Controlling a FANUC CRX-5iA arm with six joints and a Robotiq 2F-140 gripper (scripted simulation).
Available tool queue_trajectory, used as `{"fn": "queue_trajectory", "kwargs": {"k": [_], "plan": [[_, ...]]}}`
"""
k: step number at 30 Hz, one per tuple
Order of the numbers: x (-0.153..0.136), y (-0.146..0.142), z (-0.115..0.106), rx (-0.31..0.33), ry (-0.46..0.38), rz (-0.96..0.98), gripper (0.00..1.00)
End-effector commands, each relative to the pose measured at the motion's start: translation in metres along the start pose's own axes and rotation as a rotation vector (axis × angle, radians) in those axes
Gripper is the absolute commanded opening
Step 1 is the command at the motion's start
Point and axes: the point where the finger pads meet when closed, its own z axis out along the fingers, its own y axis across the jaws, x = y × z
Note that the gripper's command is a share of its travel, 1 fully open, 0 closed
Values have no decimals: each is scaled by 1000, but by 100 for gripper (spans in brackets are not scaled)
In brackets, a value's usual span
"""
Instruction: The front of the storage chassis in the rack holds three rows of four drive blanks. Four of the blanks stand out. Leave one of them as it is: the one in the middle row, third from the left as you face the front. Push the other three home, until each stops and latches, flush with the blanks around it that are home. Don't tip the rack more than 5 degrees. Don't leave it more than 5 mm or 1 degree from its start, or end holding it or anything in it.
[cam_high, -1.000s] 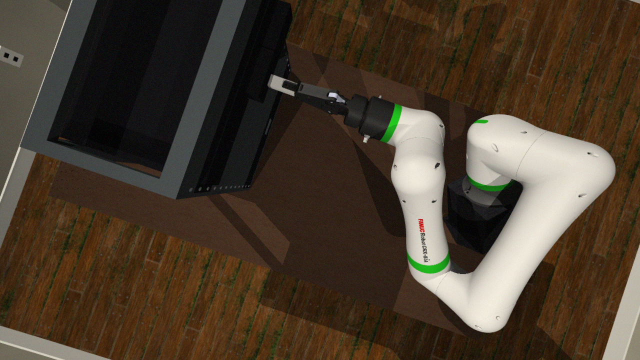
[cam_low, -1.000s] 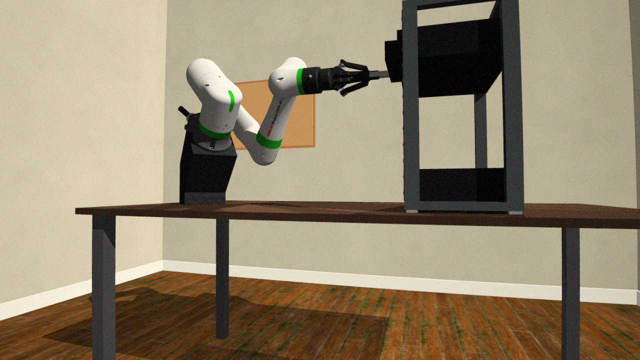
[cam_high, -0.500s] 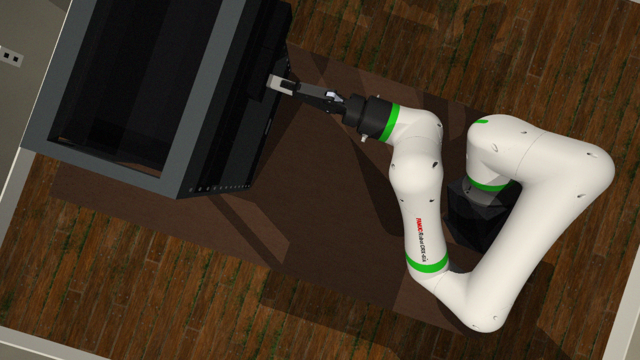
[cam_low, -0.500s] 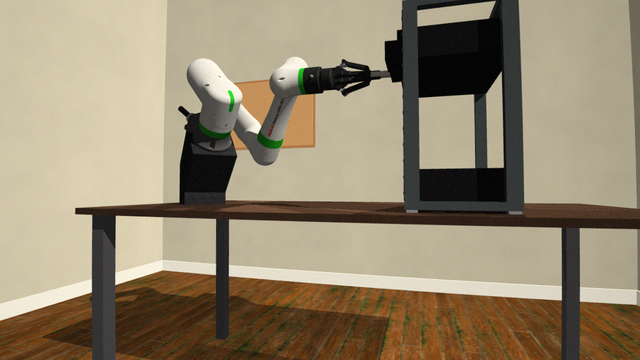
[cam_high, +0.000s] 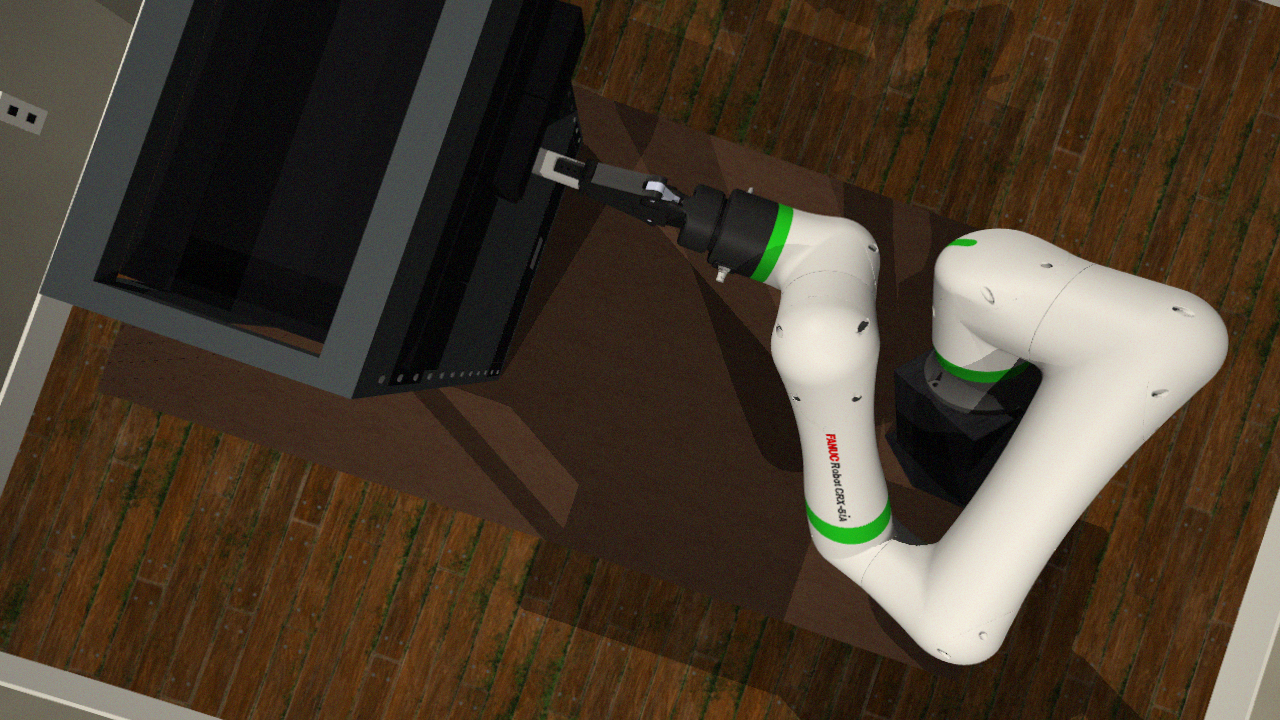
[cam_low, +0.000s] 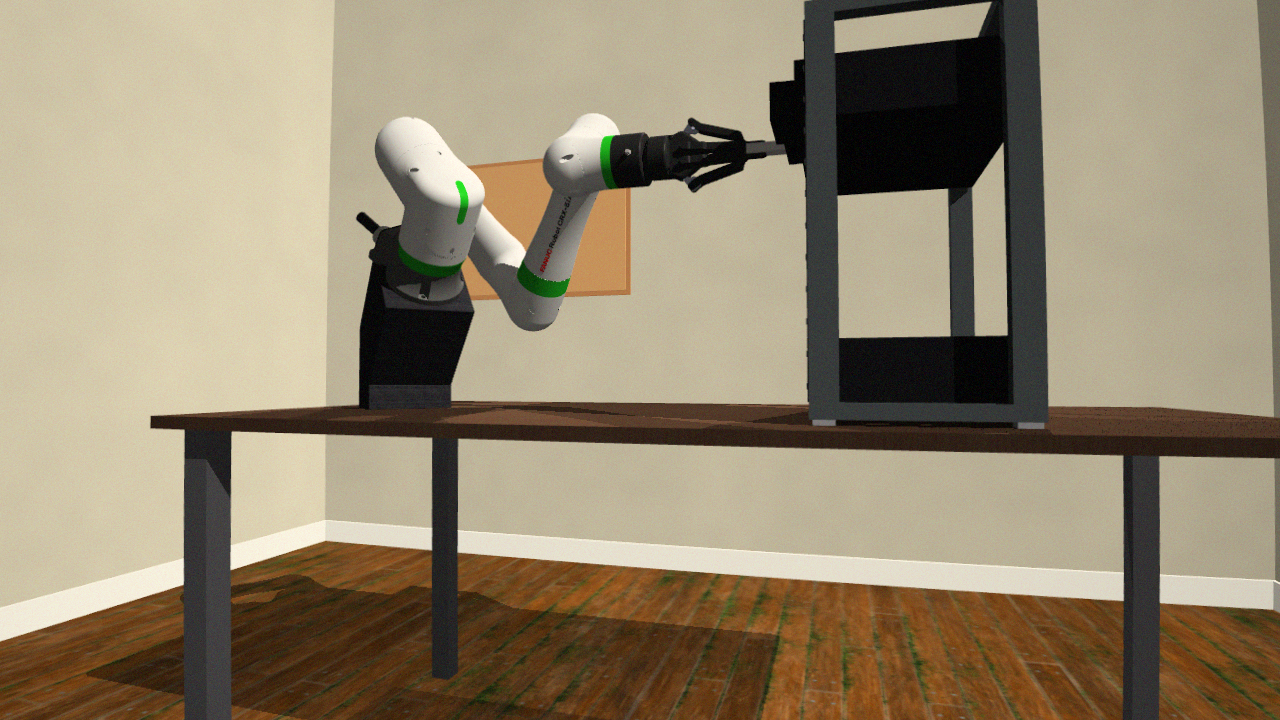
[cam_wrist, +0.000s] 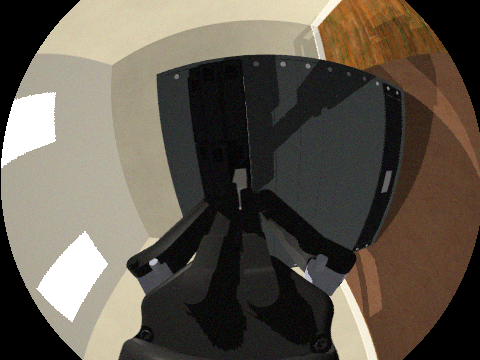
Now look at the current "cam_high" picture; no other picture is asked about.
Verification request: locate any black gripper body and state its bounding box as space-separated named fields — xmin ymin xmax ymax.
xmin=641 ymin=184 xmax=726 ymax=252

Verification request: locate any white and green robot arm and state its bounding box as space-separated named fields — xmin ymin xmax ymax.
xmin=707 ymin=188 xmax=1228 ymax=665

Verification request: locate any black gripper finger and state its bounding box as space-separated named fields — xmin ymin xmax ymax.
xmin=532 ymin=149 xmax=680 ymax=222
xmin=532 ymin=170 xmax=666 ymax=227

